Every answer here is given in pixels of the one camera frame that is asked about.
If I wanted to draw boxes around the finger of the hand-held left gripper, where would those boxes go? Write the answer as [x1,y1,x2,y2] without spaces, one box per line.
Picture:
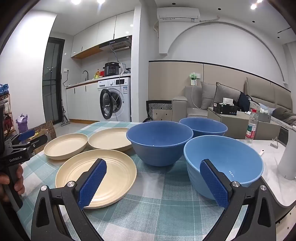
[22,135,48,154]
[10,129,36,145]

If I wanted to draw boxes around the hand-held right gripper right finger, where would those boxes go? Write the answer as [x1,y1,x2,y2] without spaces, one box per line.
[199,159,277,241]

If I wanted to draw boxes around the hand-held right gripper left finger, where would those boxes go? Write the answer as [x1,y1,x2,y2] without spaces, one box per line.
[31,158,108,241]

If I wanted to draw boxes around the cream plate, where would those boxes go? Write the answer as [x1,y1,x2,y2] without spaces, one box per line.
[55,149,137,209]
[88,127,133,152]
[44,133,89,160]

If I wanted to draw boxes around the light blue ribbed bowl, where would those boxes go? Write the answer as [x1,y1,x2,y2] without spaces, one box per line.
[184,135,264,201]

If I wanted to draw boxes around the dark blue bowl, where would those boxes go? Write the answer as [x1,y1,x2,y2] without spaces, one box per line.
[126,120,194,167]
[179,117,228,138]

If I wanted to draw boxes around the person's left hand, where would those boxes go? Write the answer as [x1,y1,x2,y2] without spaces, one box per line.
[0,163,25,202]

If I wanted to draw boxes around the purple bag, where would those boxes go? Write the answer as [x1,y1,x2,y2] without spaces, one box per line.
[16,113,28,133]

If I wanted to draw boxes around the brown patterned box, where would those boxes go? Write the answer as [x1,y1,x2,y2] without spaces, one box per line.
[30,120,57,153]

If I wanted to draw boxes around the wooden shoe rack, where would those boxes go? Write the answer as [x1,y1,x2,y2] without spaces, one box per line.
[0,93,13,139]

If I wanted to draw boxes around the teal checkered tablecloth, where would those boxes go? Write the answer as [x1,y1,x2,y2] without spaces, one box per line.
[17,121,262,241]

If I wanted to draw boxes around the white lower cabinets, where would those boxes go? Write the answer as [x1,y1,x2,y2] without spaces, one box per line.
[65,79,101,122]

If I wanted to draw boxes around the white cabinets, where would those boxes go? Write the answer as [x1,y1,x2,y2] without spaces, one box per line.
[65,79,101,122]
[70,10,135,59]

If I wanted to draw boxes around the black glass door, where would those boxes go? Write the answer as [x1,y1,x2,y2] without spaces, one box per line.
[42,37,65,124]

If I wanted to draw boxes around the marble side table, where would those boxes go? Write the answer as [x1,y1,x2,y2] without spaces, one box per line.
[233,137,296,223]

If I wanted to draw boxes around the beige cardboard box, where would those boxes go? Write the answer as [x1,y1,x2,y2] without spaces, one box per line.
[207,107,280,141]

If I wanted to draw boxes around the clear water bottle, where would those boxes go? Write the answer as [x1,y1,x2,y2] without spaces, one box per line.
[245,109,259,143]

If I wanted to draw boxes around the black box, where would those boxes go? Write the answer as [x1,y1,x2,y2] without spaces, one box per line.
[213,102,238,116]

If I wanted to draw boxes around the grey sofa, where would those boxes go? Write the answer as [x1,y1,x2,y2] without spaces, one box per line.
[171,76,296,130]

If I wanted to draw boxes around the white washing machine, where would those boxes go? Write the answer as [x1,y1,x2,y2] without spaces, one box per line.
[97,77,131,122]

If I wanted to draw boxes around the dark blue clothing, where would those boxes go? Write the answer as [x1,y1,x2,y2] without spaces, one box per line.
[238,92,251,113]

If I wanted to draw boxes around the grey cushion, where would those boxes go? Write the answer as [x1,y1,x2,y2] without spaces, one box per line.
[211,82,241,110]
[200,82,216,110]

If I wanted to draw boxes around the black white patterned bag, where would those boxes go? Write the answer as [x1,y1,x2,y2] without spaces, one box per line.
[146,100,173,122]

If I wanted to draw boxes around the grey blanket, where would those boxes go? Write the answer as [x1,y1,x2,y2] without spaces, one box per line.
[272,107,296,127]

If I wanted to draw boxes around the black pressure cooker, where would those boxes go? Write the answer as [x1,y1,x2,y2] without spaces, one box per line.
[103,62,120,77]

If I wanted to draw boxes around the range hood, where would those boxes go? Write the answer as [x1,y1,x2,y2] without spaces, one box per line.
[99,35,132,52]

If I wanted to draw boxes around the white upper cabinets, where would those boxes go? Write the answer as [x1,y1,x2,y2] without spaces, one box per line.
[70,10,135,59]

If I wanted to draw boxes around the white air conditioner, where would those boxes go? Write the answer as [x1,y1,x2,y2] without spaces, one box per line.
[157,7,200,23]

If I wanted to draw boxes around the wall socket with charger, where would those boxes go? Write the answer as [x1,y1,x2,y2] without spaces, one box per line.
[188,72,201,86]

